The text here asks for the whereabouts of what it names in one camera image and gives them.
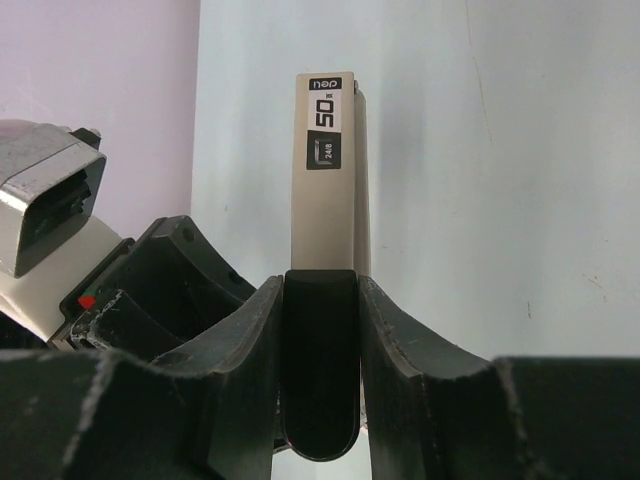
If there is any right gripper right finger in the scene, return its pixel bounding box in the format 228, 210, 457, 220
359, 277, 639, 479

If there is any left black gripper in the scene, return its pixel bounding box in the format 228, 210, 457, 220
59, 216, 256, 355

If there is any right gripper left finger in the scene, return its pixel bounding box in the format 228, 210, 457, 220
1, 276, 283, 479

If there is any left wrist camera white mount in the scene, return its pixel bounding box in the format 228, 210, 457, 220
1, 119, 126, 349

